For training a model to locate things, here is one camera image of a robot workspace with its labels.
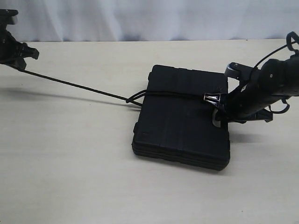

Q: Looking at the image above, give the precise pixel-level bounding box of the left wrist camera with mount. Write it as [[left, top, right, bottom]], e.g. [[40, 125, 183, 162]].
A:
[[0, 9, 19, 29]]

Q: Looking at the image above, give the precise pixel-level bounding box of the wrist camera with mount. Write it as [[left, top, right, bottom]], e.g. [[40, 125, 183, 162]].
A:
[[224, 62, 252, 81], [0, 9, 19, 29]]

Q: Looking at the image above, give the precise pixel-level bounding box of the black plastic carrying case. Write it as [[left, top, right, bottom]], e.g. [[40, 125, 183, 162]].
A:
[[132, 65, 230, 171]]

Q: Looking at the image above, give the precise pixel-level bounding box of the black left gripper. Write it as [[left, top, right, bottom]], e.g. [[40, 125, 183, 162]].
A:
[[0, 25, 39, 70]]

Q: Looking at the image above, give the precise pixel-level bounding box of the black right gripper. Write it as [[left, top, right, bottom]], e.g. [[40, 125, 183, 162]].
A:
[[203, 93, 273, 128]]

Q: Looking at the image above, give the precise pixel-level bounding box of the black cord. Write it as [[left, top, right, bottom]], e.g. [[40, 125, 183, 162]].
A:
[[9, 66, 225, 105]]

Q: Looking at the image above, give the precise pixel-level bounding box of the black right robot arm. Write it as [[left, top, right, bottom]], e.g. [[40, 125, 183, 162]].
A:
[[203, 54, 299, 127]]

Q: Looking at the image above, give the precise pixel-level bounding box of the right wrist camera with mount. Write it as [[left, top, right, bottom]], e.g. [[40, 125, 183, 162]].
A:
[[224, 62, 252, 81]]

